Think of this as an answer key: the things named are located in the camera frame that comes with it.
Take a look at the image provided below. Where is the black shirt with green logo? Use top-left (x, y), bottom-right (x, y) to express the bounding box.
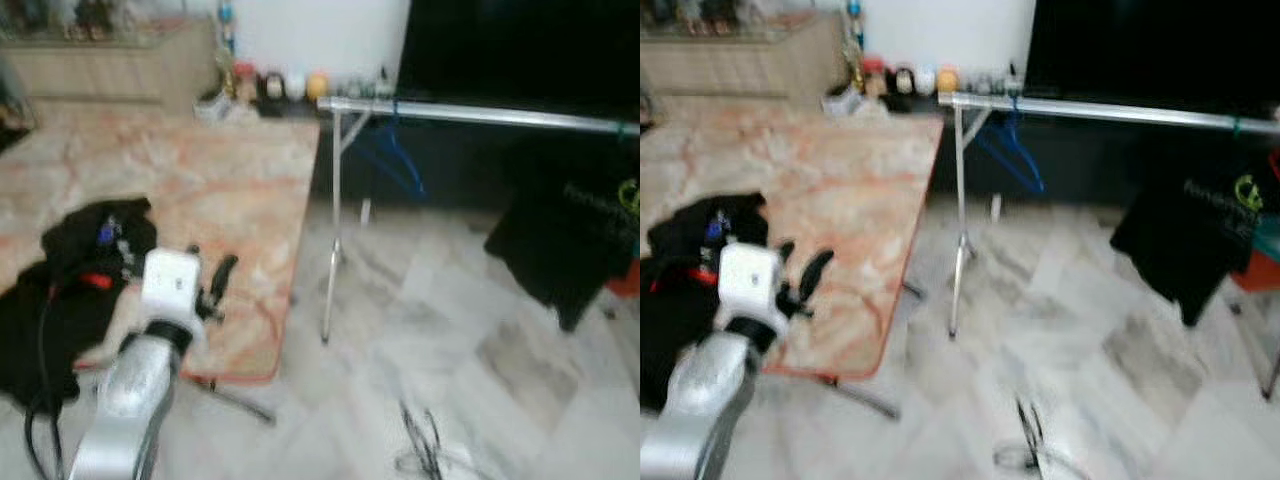
top-left (485, 135), bottom-right (641, 333)
top-left (1110, 130), bottom-right (1271, 328)

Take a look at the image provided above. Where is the silver metal clothes rack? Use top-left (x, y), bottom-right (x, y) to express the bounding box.
top-left (317, 95), bottom-right (641, 346)
top-left (940, 90), bottom-right (1280, 401)

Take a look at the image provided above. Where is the black shirt with red collar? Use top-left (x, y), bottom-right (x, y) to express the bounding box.
top-left (640, 192), bottom-right (769, 411)
top-left (0, 197), bottom-right (158, 411)

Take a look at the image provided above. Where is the black television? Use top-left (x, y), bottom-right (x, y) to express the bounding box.
top-left (395, 0), bottom-right (641, 121)
top-left (1020, 0), bottom-right (1280, 116)

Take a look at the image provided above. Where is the black TV console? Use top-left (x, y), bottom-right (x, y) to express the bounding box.
top-left (935, 90), bottom-right (1280, 206)
top-left (310, 95), bottom-right (641, 211)

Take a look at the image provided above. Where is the light wooden cabinet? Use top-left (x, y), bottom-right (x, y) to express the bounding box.
top-left (640, 15), bottom-right (851, 101)
top-left (0, 20), bottom-right (216, 106)

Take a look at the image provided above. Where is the blue plastic hanger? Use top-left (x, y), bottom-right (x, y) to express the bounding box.
top-left (975, 95), bottom-right (1048, 196)
top-left (355, 100), bottom-right (429, 201)

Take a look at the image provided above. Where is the gold and blue trophy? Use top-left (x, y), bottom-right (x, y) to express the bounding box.
top-left (845, 0), bottom-right (866, 66)
top-left (215, 0), bottom-right (236, 71)

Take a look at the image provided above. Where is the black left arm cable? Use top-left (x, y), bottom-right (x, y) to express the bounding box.
top-left (25, 285), bottom-right (71, 480)

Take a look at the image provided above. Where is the marble table with red edge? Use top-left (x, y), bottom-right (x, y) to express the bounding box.
top-left (0, 100), bottom-right (321, 426)
top-left (640, 95), bottom-right (946, 421)

